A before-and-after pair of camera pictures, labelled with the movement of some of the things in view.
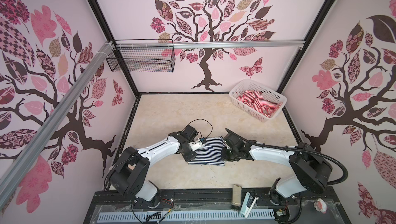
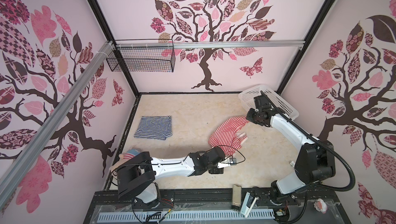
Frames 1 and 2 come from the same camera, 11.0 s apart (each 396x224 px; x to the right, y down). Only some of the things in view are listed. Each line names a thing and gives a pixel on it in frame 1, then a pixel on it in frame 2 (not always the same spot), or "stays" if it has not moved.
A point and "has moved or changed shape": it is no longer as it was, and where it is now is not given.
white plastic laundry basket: x=240 y=86 -> x=246 y=97
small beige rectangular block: x=236 y=195 stays
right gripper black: x=224 y=156 -> x=248 y=116
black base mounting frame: x=320 y=208 stays
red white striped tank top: x=254 y=100 -> x=226 y=137
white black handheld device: x=248 y=203 stays
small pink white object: x=320 y=206 stays
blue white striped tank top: x=211 y=153 has moved or changed shape
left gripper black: x=191 y=157 -> x=217 y=171
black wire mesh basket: x=144 y=56 stays
